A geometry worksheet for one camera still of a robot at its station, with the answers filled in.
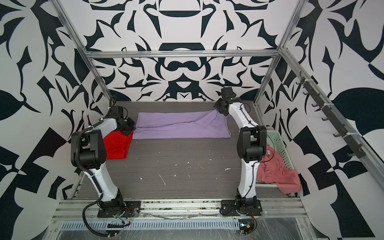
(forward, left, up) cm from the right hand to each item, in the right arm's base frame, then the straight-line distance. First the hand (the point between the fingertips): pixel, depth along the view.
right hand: (217, 104), depth 97 cm
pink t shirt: (-38, -27, -13) cm, 48 cm away
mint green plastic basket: (-48, -25, -16) cm, 56 cm away
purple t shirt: (-8, +16, -10) cm, 21 cm away
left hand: (-8, +54, -8) cm, 55 cm away
